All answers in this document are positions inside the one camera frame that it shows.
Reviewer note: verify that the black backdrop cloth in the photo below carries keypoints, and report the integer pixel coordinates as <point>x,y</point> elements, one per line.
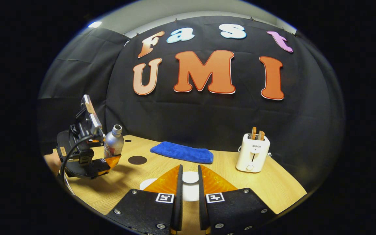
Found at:
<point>207,120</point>

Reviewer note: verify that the white toaster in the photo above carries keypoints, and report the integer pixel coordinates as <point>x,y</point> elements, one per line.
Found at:
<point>251,156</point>

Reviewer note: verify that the blue cloth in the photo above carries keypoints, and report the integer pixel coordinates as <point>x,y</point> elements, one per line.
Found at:
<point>183,152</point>

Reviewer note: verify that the dark round coaster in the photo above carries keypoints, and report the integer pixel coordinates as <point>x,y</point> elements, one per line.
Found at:
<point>137,160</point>

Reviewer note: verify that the silver water bottle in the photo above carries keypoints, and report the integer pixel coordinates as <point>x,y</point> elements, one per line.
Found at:
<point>113,143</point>

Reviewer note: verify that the toast slice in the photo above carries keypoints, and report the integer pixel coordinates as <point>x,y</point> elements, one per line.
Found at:
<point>261,135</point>
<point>254,132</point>

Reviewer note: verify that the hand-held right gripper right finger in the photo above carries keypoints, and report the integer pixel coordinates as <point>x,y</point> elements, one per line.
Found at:
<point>202,202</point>

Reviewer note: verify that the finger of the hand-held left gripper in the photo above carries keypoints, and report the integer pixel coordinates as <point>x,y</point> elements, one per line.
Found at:
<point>98,166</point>
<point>96,141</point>

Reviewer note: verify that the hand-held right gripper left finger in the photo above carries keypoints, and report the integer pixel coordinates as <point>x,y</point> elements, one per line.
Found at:
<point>179,202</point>

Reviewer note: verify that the white teacup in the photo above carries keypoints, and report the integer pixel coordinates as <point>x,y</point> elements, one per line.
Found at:
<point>147,183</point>

